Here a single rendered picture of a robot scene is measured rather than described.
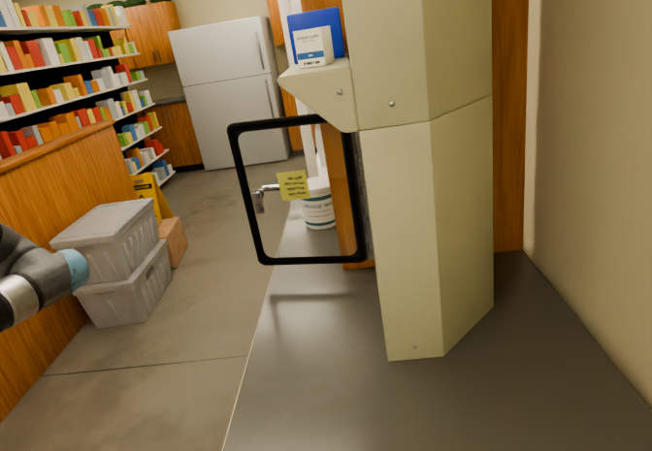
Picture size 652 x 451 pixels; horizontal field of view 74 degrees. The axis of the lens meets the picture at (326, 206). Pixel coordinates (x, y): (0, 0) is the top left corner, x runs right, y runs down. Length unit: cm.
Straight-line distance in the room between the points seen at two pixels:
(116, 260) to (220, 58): 346
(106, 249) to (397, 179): 235
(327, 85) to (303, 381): 56
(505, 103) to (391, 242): 51
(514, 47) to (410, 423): 81
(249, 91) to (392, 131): 507
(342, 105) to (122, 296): 250
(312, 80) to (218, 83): 514
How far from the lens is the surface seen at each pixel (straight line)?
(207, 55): 581
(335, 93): 69
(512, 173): 119
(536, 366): 94
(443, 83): 74
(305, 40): 78
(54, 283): 85
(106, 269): 298
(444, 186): 77
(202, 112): 594
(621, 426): 88
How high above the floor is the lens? 157
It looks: 22 degrees down
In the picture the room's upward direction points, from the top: 9 degrees counter-clockwise
